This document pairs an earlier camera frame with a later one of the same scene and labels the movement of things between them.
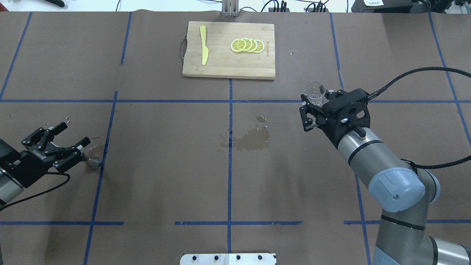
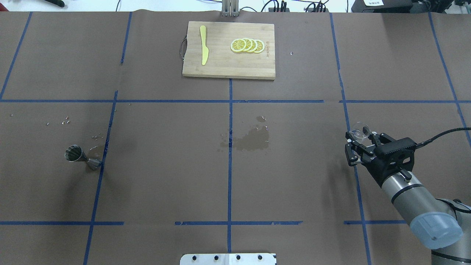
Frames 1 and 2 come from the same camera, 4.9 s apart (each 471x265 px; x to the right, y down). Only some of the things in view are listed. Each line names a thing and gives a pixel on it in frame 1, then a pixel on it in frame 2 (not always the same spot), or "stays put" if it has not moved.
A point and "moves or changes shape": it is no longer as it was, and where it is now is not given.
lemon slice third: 254,45 stays put
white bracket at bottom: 228,259 stays put
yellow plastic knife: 205,51 stays put
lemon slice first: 238,45 stays put
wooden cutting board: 223,62 stays put
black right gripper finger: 308,112 -> 351,158
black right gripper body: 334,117 -> 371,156
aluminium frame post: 230,8 stays put
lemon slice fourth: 260,46 stays put
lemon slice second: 249,44 stays put
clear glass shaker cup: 315,91 moves or changes shape
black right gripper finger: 332,95 -> 379,139
